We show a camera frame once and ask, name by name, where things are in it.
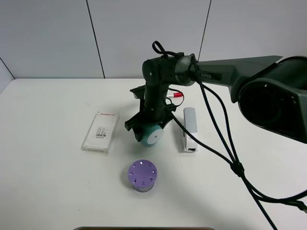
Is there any white flat cardboard box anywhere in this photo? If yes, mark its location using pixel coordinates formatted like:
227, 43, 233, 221
82, 112, 119, 154

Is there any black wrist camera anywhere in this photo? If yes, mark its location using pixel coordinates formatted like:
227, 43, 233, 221
130, 85, 145, 100

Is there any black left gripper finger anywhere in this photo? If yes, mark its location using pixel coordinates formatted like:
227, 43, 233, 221
158, 115, 173, 129

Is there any red white marker pen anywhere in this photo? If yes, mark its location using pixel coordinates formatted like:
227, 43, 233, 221
166, 92, 183, 99

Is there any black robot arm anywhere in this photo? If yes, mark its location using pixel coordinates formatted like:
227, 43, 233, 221
125, 53, 307, 143

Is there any purple round air freshener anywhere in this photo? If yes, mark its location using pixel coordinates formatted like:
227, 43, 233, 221
127, 160, 158, 192

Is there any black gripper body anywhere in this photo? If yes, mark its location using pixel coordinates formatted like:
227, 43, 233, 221
125, 84, 169, 131

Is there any white grey stapler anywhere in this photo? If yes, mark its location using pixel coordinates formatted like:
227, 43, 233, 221
180, 107, 198, 152

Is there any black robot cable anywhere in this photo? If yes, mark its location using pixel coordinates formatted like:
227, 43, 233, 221
152, 40, 307, 230

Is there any teal pencil sharpener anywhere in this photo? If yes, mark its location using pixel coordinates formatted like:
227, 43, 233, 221
141, 125, 164, 147

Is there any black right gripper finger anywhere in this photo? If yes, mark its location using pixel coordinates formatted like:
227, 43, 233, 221
132, 126, 147, 142

